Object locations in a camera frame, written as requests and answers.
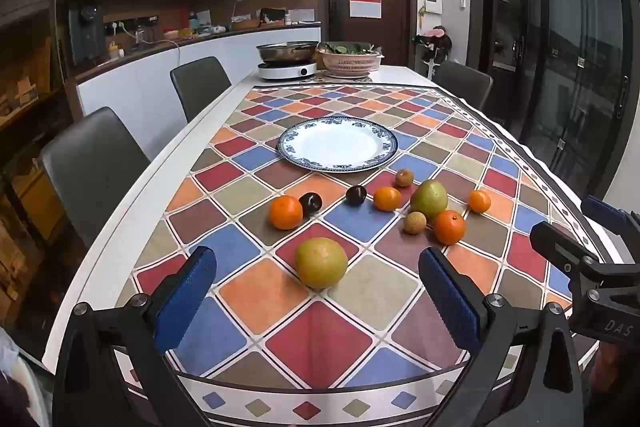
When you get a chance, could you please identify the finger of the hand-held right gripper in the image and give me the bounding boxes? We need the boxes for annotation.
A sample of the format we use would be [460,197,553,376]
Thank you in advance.
[530,221,601,280]
[581,195,640,258]

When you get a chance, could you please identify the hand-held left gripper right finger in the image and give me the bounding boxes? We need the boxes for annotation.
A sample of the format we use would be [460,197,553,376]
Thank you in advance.
[419,247,587,427]

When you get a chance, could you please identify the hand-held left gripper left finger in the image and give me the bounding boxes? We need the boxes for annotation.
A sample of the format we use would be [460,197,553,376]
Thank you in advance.
[52,246,218,427]

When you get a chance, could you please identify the large orange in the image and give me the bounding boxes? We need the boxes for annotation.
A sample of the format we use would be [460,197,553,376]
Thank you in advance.
[268,195,304,231]
[433,210,467,246]

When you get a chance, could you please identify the small mandarin orange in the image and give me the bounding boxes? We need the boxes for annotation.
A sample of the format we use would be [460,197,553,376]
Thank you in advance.
[373,186,403,212]
[468,189,492,214]

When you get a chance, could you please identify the large green apple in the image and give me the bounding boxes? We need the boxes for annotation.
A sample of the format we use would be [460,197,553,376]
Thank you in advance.
[410,179,449,220]

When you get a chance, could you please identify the blue-rimmed white plate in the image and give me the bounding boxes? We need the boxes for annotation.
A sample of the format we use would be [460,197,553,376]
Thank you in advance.
[277,117,398,174]

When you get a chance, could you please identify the colourful chequered tablecloth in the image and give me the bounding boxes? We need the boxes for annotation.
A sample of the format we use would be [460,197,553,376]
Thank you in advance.
[107,82,608,427]

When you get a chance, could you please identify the grey dining chair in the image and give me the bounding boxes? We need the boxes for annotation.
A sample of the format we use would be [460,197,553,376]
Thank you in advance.
[432,60,493,110]
[40,107,151,248]
[170,56,233,122]

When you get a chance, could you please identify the glass sliding door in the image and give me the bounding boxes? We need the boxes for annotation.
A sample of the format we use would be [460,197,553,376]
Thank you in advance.
[467,0,636,208]

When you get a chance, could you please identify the wooden shelf unit with boxes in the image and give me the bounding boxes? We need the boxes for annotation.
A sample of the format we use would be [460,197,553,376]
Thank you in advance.
[0,0,68,323]

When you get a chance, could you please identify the white kitchen counter cabinet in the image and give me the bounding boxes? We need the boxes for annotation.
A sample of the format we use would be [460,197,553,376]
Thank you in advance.
[75,24,321,142]

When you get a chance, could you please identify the plush toy on stand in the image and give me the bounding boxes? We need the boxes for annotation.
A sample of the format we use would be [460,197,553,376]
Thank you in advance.
[414,26,453,72]

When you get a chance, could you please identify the white induction cooker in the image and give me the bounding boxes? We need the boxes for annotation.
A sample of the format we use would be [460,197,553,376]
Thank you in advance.
[256,59,319,81]

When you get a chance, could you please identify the pink plastic basket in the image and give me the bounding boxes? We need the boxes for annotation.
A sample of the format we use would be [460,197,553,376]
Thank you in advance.
[317,48,385,78]

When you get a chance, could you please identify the steel pan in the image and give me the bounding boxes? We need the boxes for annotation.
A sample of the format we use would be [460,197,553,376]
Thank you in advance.
[256,41,319,62]

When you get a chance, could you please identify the green leafy vegetables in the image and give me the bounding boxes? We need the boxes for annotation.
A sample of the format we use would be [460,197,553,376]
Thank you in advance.
[322,41,383,56]

